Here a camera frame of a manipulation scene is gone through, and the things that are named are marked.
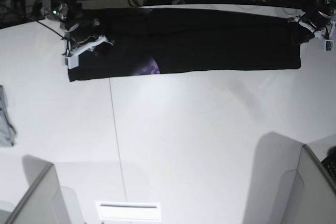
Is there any black T-shirt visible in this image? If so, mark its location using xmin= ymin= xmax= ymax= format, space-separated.
xmin=68 ymin=8 xmax=301 ymax=82

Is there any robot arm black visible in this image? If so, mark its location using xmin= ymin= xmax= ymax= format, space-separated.
xmin=41 ymin=0 xmax=114 ymax=59
xmin=288 ymin=0 xmax=335 ymax=45

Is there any black keyboard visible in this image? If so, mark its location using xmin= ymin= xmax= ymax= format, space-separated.
xmin=322 ymin=155 xmax=336 ymax=182

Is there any grey partition left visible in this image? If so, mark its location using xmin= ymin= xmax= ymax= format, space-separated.
xmin=5 ymin=163 xmax=71 ymax=224

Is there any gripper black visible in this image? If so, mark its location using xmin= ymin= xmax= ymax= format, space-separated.
xmin=61 ymin=18 xmax=114 ymax=57
xmin=288 ymin=8 xmax=333 ymax=39

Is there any grey folded cloth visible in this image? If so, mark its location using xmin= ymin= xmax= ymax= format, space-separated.
xmin=1 ymin=86 xmax=16 ymax=147

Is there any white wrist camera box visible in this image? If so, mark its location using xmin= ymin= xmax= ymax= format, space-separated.
xmin=64 ymin=56 xmax=79 ymax=69
xmin=319 ymin=39 xmax=334 ymax=52

